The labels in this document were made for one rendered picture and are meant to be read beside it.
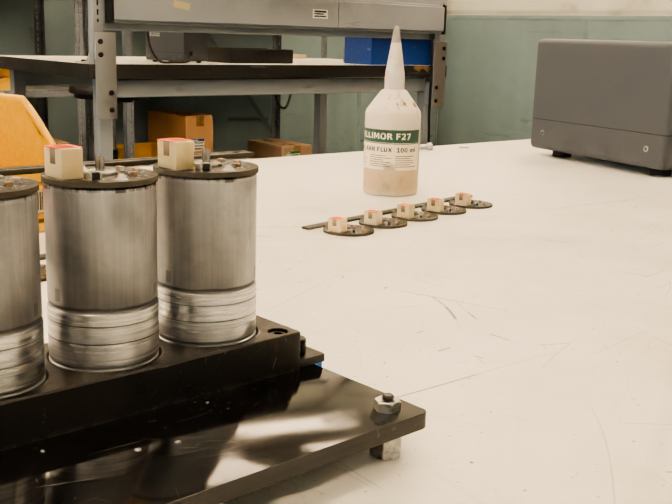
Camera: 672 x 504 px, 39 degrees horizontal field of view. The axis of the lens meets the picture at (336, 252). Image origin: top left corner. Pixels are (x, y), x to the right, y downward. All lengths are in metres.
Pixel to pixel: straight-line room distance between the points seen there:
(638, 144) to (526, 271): 0.34
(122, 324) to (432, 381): 0.10
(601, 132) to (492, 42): 5.49
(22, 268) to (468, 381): 0.13
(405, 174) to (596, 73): 0.24
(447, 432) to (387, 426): 0.03
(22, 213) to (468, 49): 6.21
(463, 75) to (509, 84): 0.39
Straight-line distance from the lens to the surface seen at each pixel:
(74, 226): 0.21
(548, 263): 0.42
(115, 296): 0.21
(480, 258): 0.42
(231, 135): 5.49
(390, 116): 0.57
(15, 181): 0.21
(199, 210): 0.22
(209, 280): 0.22
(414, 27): 3.39
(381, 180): 0.57
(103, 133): 2.78
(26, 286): 0.20
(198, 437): 0.20
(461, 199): 0.55
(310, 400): 0.22
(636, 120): 0.74
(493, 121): 6.24
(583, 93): 0.78
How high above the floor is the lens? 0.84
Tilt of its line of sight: 13 degrees down
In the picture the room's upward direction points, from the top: 2 degrees clockwise
